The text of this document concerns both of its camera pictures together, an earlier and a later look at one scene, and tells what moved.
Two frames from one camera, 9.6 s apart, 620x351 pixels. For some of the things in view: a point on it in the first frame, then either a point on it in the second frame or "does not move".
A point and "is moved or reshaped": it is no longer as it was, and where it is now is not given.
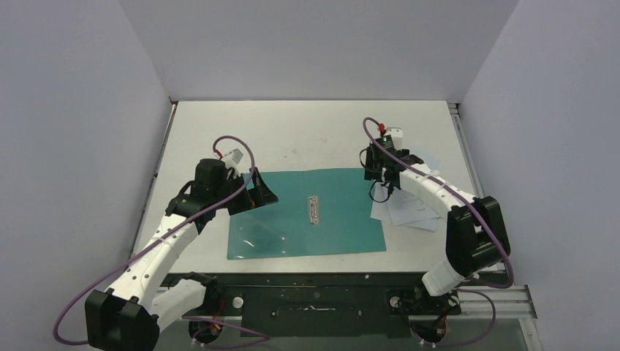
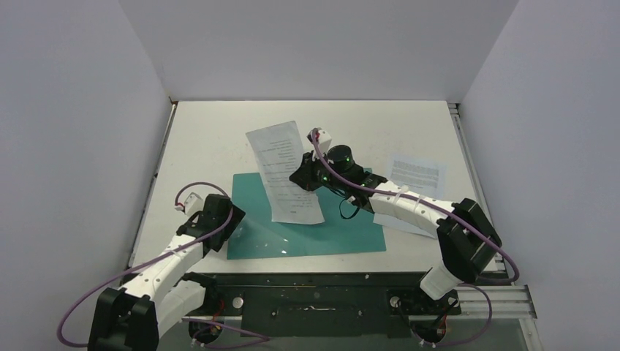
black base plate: x=326 y=305 does not move
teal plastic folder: x=317 y=212 does not move
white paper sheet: x=403 y=209 is moved or reshaped
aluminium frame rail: x=512 y=302 does not move
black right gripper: x=381 y=171 → x=304 y=173
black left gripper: x=259 y=196 → x=229 y=229
